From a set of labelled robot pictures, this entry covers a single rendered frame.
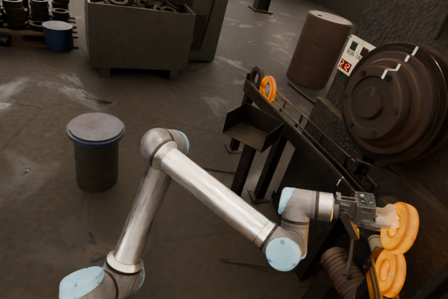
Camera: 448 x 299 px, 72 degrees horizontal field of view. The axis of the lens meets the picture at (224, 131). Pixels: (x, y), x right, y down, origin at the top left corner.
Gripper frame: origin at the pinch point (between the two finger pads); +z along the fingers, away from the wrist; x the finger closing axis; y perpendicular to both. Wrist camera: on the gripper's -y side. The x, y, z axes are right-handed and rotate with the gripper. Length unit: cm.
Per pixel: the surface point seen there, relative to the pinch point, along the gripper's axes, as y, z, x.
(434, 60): 40, 8, 38
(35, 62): -9, -306, 162
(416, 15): 49, 7, 69
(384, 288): -24.3, -1.1, -5.6
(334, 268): -40.1, -14.7, 10.6
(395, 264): -16.1, 1.2, -2.2
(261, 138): -18, -56, 70
